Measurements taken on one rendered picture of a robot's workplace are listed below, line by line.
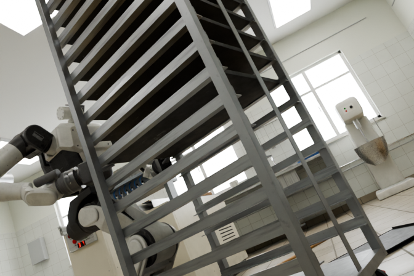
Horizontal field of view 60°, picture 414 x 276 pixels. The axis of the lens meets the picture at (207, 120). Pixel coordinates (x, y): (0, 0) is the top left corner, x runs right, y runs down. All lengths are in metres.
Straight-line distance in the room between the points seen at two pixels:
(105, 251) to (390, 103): 4.87
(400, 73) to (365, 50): 0.65
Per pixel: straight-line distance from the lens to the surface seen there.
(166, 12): 1.16
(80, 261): 2.86
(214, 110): 0.99
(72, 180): 1.42
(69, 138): 1.70
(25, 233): 8.22
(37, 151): 1.70
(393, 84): 6.38
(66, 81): 1.48
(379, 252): 1.27
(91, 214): 1.64
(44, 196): 1.46
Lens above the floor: 0.36
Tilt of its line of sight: 18 degrees up
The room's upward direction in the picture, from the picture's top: 24 degrees counter-clockwise
